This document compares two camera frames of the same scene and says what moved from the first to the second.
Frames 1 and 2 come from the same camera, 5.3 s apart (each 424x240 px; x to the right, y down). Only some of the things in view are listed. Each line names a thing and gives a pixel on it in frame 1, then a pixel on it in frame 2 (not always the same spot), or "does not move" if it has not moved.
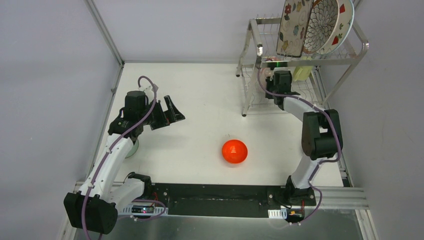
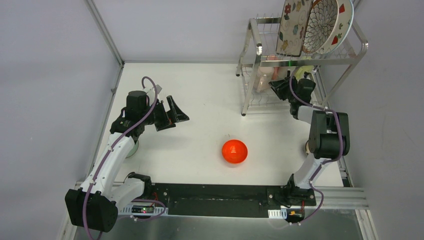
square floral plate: [294, 27] does not move
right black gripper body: [270, 87] to [295, 83]
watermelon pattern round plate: [343, 27] does not move
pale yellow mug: [302, 73] does not move
